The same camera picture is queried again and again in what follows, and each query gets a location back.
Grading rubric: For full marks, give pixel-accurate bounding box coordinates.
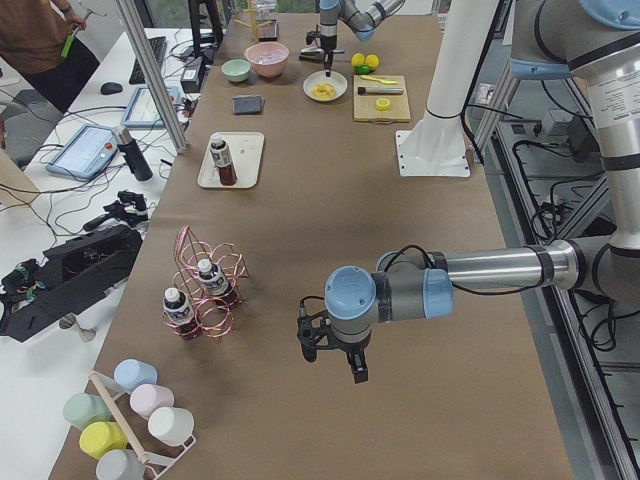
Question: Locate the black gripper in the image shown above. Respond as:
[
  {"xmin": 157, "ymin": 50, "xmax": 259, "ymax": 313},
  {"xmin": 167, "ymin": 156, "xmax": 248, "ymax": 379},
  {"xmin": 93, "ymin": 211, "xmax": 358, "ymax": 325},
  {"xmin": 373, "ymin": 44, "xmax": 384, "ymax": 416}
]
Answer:
[
  {"xmin": 320, "ymin": 35, "xmax": 336, "ymax": 77},
  {"xmin": 329, "ymin": 339, "xmax": 370, "ymax": 384}
]

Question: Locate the cream round plate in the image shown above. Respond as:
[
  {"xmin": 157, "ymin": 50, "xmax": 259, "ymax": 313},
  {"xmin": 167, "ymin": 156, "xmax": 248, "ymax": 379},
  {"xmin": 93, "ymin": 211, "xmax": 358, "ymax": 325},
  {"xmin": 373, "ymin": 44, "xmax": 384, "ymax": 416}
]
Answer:
[{"xmin": 302, "ymin": 71, "xmax": 348, "ymax": 102}]

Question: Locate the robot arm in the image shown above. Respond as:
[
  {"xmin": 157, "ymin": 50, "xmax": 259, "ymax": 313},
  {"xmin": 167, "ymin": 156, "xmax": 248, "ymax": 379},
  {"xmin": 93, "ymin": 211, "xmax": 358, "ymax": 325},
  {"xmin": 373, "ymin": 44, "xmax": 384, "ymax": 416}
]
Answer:
[
  {"xmin": 317, "ymin": 0, "xmax": 404, "ymax": 77},
  {"xmin": 297, "ymin": 1, "xmax": 639, "ymax": 383}
]

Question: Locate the cream rabbit tray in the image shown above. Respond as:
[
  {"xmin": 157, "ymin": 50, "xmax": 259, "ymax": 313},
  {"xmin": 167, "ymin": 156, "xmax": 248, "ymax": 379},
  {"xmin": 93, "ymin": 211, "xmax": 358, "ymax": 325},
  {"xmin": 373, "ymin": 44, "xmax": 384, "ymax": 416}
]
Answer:
[{"xmin": 197, "ymin": 132, "xmax": 264, "ymax": 189}]

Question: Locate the tea bottle on tray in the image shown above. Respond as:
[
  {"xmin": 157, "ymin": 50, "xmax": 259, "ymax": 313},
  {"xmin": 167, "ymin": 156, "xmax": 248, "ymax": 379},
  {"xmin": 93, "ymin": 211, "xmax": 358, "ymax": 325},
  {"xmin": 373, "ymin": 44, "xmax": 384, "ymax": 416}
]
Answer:
[{"xmin": 209, "ymin": 133, "xmax": 237, "ymax": 186}]

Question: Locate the steel ice scoop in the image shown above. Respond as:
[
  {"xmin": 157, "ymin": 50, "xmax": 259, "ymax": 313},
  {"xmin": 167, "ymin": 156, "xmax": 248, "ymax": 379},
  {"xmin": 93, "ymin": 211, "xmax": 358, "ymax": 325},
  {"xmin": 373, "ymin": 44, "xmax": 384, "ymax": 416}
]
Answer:
[{"xmin": 298, "ymin": 47, "xmax": 325, "ymax": 63}]

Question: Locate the yellow lemon lower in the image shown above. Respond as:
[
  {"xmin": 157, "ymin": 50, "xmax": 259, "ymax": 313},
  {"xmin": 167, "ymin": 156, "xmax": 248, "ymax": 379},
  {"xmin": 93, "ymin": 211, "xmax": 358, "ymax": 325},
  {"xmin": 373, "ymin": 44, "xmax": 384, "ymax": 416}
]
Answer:
[{"xmin": 351, "ymin": 52, "xmax": 366, "ymax": 68}]

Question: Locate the yellow lemon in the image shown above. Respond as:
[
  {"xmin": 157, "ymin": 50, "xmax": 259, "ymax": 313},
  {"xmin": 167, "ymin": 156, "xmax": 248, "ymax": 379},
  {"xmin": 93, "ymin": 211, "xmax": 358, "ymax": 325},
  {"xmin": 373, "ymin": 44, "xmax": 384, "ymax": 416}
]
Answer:
[
  {"xmin": 365, "ymin": 54, "xmax": 380, "ymax": 71},
  {"xmin": 351, "ymin": 52, "xmax": 366, "ymax": 68}
]

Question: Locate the yellow lemon upper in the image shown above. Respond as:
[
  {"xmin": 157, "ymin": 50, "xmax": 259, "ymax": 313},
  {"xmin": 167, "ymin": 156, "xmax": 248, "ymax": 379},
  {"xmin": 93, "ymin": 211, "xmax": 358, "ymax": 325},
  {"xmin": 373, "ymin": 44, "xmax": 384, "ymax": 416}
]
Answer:
[{"xmin": 365, "ymin": 54, "xmax": 380, "ymax": 71}]

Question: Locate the steel muddler black tip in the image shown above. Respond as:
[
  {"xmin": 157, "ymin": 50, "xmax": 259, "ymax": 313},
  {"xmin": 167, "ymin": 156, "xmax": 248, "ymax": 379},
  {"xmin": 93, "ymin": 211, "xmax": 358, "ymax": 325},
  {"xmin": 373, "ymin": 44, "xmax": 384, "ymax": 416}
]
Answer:
[{"xmin": 356, "ymin": 86, "xmax": 404, "ymax": 95}]

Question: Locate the pink bowl of ice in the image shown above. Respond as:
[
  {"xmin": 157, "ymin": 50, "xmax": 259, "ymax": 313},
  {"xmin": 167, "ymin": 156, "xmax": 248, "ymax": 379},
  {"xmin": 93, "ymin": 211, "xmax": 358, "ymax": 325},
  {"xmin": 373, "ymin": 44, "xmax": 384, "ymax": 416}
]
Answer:
[{"xmin": 244, "ymin": 41, "xmax": 289, "ymax": 78}]

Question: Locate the bamboo cutting board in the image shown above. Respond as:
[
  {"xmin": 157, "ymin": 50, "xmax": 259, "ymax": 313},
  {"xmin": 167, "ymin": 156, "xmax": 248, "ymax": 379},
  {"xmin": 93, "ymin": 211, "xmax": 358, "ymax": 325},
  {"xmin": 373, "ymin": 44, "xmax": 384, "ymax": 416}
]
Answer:
[{"xmin": 353, "ymin": 75, "xmax": 411, "ymax": 123}]

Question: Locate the yellow plastic knife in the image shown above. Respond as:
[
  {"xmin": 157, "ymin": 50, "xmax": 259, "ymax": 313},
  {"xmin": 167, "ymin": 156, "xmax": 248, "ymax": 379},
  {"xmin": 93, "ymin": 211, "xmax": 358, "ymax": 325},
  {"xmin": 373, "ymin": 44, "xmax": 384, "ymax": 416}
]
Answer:
[{"xmin": 359, "ymin": 75, "xmax": 398, "ymax": 85}]

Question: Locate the half lemon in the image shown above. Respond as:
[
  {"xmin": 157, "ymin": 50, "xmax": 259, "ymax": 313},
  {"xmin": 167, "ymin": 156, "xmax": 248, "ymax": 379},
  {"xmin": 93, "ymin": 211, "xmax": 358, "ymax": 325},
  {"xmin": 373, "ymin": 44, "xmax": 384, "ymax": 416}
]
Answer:
[{"xmin": 375, "ymin": 97, "xmax": 392, "ymax": 111}]

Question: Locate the wooden mug tree stand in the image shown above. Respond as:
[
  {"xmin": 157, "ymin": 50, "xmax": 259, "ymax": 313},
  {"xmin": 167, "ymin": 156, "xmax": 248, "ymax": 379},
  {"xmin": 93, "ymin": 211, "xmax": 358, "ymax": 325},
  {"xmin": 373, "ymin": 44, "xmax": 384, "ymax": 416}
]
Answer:
[{"xmin": 233, "ymin": 0, "xmax": 259, "ymax": 44}]

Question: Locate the grey folded cloth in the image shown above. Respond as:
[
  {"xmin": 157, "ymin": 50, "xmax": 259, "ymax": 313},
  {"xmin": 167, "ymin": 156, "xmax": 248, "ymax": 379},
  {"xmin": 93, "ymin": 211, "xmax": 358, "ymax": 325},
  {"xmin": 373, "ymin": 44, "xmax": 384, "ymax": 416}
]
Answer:
[{"xmin": 232, "ymin": 95, "xmax": 265, "ymax": 115}]

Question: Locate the green bowl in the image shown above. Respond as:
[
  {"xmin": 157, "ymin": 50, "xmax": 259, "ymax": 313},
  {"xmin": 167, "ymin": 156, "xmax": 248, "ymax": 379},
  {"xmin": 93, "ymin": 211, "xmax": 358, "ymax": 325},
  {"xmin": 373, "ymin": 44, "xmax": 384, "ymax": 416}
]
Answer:
[{"xmin": 221, "ymin": 59, "xmax": 251, "ymax": 83}]

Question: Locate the tea bottle in rack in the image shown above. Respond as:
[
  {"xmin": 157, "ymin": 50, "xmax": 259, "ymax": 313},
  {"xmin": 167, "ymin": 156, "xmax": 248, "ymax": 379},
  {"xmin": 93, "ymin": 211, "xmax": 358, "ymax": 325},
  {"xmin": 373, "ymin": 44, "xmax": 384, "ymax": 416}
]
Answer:
[
  {"xmin": 197, "ymin": 258, "xmax": 235, "ymax": 306},
  {"xmin": 163, "ymin": 287, "xmax": 201, "ymax": 340}
]

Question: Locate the black keyboard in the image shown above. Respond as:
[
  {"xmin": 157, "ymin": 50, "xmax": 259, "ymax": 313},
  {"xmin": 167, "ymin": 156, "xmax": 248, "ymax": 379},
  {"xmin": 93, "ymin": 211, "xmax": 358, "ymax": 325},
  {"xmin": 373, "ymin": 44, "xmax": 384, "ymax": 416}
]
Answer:
[{"xmin": 128, "ymin": 35, "xmax": 169, "ymax": 86}]

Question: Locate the teach pendant far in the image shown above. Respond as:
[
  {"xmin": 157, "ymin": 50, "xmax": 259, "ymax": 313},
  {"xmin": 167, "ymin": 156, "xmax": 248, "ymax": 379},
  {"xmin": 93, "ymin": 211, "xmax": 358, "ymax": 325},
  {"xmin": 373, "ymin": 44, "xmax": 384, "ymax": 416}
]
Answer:
[{"xmin": 121, "ymin": 85, "xmax": 164, "ymax": 129}]

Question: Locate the teach pendant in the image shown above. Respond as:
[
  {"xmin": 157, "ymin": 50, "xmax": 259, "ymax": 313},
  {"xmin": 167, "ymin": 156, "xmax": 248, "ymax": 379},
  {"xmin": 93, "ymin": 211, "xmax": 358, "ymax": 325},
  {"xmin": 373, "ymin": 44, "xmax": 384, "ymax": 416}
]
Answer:
[
  {"xmin": 121, "ymin": 85, "xmax": 164, "ymax": 129},
  {"xmin": 46, "ymin": 125, "xmax": 118, "ymax": 181}
]

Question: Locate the white cup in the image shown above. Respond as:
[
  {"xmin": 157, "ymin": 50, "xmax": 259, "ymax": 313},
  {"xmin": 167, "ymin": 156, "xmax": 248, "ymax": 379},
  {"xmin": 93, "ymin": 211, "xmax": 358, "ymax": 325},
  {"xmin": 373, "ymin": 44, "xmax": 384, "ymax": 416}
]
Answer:
[{"xmin": 147, "ymin": 407, "xmax": 195, "ymax": 447}]

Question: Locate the pink cup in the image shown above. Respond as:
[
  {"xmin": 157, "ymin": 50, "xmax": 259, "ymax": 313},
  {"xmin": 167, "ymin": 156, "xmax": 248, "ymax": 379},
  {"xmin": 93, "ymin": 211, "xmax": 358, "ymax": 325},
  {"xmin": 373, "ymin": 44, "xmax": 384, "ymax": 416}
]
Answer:
[{"xmin": 129, "ymin": 384, "xmax": 175, "ymax": 420}]

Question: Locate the black thermos bottle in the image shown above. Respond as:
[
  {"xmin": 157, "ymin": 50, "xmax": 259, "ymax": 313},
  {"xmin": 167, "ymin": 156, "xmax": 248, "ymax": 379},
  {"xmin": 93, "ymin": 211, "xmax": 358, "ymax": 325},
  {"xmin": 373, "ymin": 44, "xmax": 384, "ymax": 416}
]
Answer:
[{"xmin": 111, "ymin": 125, "xmax": 153, "ymax": 182}]

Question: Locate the black computer mouse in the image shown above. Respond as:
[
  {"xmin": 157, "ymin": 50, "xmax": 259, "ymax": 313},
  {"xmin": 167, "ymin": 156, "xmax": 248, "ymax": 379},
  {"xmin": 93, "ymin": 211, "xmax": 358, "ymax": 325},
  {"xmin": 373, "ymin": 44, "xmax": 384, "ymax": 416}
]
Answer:
[{"xmin": 100, "ymin": 82, "xmax": 124, "ymax": 96}]

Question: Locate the blue cup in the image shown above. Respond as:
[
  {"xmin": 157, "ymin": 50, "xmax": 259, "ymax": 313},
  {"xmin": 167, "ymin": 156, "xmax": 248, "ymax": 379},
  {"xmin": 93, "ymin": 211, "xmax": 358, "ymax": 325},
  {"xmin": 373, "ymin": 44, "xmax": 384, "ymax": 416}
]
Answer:
[{"xmin": 114, "ymin": 358, "xmax": 158, "ymax": 393}]

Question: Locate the white cup rack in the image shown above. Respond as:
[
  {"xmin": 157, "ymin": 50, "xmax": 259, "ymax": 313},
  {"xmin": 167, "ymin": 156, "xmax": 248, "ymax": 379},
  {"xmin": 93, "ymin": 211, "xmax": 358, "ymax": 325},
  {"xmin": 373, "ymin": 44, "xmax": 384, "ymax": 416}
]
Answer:
[{"xmin": 88, "ymin": 371, "xmax": 197, "ymax": 479}]

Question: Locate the teach pendant near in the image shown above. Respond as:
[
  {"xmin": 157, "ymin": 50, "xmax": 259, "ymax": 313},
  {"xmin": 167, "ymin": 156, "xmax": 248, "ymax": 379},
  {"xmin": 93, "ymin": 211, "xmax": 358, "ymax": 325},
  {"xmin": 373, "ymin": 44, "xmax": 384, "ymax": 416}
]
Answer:
[{"xmin": 46, "ymin": 125, "xmax": 118, "ymax": 181}]

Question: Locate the grey cup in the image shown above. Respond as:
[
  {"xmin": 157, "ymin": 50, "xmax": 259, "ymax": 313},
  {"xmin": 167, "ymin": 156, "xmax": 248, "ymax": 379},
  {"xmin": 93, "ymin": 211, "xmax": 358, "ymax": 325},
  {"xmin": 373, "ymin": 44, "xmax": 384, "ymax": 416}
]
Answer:
[{"xmin": 96, "ymin": 449, "xmax": 145, "ymax": 480}]

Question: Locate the yellow cup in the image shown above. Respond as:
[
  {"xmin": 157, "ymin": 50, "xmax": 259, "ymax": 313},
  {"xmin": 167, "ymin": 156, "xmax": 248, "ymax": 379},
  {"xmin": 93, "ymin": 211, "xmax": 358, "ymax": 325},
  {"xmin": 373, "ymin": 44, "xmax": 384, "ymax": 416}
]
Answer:
[{"xmin": 79, "ymin": 421, "xmax": 128, "ymax": 460}]

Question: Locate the green cup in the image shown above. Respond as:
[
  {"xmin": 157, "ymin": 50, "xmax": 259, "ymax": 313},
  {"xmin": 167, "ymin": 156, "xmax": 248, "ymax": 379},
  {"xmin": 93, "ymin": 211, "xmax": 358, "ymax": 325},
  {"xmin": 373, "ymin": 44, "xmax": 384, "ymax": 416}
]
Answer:
[{"xmin": 63, "ymin": 393, "xmax": 112, "ymax": 430}]

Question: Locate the black equipment case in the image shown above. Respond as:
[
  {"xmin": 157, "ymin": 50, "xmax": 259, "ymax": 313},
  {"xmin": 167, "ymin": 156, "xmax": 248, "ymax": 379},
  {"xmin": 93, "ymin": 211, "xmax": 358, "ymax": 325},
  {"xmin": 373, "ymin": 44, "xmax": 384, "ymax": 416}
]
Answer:
[{"xmin": 1, "ymin": 225, "xmax": 142, "ymax": 342}]

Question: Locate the person in brown shirt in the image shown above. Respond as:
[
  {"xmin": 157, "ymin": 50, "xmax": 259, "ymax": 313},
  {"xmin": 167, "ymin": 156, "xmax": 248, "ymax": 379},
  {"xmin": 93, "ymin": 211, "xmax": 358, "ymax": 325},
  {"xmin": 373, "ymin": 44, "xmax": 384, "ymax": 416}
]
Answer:
[{"xmin": 1, "ymin": 0, "xmax": 99, "ymax": 113}]

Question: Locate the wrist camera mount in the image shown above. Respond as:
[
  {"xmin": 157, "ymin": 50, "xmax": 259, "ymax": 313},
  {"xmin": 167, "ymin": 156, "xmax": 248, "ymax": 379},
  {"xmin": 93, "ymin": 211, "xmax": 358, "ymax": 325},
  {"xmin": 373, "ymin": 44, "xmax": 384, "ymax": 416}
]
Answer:
[
  {"xmin": 305, "ymin": 29, "xmax": 321, "ymax": 48},
  {"xmin": 297, "ymin": 295, "xmax": 335, "ymax": 363}
]

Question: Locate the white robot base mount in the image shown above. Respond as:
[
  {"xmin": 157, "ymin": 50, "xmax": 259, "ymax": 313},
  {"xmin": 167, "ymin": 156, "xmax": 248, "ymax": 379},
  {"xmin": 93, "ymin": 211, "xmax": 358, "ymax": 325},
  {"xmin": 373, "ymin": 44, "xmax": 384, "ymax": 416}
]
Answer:
[{"xmin": 396, "ymin": 0, "xmax": 499, "ymax": 178}]

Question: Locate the copper wire bottle rack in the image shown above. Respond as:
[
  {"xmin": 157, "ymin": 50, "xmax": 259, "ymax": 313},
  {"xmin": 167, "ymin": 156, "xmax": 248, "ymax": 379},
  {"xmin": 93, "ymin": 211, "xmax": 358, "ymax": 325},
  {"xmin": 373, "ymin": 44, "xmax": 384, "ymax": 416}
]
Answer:
[{"xmin": 163, "ymin": 225, "xmax": 248, "ymax": 342}]

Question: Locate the aluminium frame post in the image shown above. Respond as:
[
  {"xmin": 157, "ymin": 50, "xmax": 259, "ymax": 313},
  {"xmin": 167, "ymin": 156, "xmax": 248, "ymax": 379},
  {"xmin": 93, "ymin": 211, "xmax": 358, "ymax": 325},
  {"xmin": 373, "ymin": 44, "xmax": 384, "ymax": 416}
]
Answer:
[{"xmin": 115, "ymin": 0, "xmax": 188, "ymax": 154}]

